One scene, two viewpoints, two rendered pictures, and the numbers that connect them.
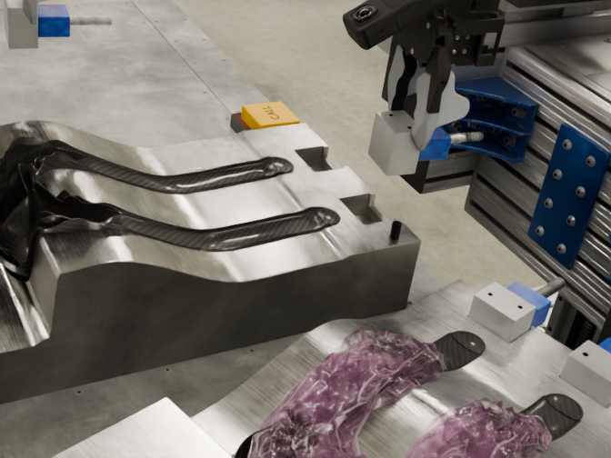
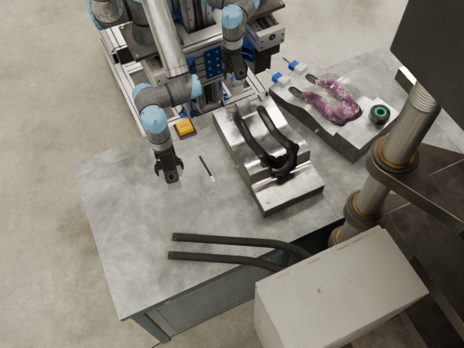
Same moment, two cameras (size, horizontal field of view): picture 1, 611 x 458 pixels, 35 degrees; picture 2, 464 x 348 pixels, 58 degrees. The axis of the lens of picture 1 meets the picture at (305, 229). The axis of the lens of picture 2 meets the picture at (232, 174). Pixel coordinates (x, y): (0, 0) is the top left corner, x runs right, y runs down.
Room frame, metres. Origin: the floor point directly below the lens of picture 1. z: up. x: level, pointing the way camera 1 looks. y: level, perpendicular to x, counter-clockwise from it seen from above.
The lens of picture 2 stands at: (0.77, 1.10, 2.29)
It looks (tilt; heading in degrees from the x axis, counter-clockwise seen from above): 60 degrees down; 281
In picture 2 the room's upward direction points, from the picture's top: 4 degrees counter-clockwise
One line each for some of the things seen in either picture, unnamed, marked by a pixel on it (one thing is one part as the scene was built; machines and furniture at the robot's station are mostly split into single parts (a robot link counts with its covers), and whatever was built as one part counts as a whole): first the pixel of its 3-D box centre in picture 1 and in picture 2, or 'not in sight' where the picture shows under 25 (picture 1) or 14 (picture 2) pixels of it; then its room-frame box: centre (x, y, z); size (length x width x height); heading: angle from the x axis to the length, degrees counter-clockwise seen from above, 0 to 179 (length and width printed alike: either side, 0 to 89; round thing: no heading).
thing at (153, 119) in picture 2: not in sight; (155, 123); (1.15, 0.37, 1.25); 0.09 x 0.08 x 0.11; 120
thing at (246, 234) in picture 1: (165, 191); (266, 136); (0.81, 0.14, 0.92); 0.35 x 0.16 x 0.09; 122
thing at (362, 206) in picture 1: (365, 223); (254, 102); (0.88, -0.06, 0.87); 0.05 x 0.05 x 0.04; 32
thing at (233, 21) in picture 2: not in sight; (232, 22); (0.97, -0.11, 1.25); 0.09 x 0.08 x 0.11; 68
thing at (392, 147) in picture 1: (432, 140); (233, 80); (0.98, -0.13, 0.93); 0.13 x 0.05 x 0.05; 117
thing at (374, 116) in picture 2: not in sight; (379, 114); (0.37, -0.01, 0.93); 0.08 x 0.08 x 0.04
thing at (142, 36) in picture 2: not in sight; (148, 24); (1.35, -0.25, 1.09); 0.15 x 0.15 x 0.10
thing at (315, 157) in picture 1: (319, 172); (231, 110); (0.97, -0.01, 0.87); 0.05 x 0.05 x 0.04; 32
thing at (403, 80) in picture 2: not in sight; (423, 82); (0.14, -0.29, 0.84); 0.20 x 0.15 x 0.07; 122
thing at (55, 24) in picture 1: (59, 20); (170, 171); (1.15, 0.35, 0.93); 0.13 x 0.05 x 0.05; 114
